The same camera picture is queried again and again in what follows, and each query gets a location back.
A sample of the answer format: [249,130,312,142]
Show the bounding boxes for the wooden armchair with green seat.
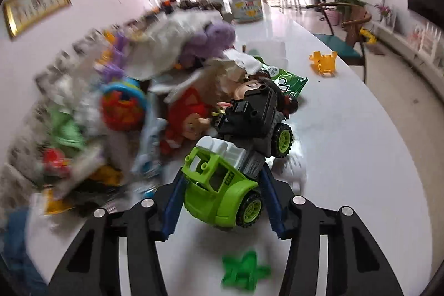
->
[306,1,372,82]

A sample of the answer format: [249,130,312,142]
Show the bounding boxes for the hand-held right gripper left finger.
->
[49,167,190,296]

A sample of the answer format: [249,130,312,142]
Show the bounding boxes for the pink flowering potted plant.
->
[374,4,394,23]

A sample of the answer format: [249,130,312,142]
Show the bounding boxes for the gold framed wall picture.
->
[3,0,72,39]

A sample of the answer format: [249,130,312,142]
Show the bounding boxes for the purple plush toy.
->
[178,20,236,66]

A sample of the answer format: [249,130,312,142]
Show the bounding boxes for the yellow toy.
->
[360,27,377,45]

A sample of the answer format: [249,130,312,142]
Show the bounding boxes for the green star-shaped toy piece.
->
[221,250,272,292]

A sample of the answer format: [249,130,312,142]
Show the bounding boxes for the red plush doll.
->
[160,88,210,156]

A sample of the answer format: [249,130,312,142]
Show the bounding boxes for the orange plastic toy piece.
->
[309,51,339,77]

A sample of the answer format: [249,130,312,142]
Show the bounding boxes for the printed plastic-wrapped pack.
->
[230,0,263,23]

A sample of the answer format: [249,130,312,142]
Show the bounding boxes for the green snack packet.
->
[255,57,309,99]

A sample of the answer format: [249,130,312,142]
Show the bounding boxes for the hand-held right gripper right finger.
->
[261,161,405,296]

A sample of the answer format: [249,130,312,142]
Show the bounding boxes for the green toy truck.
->
[182,84,295,231]

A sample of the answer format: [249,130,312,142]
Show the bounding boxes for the white crumpled cloth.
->
[127,10,223,82]

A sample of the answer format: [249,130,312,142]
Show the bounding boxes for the orange and blue round toy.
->
[100,81,148,130]

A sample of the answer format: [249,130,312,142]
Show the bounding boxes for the person's blue pants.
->
[0,208,47,296]

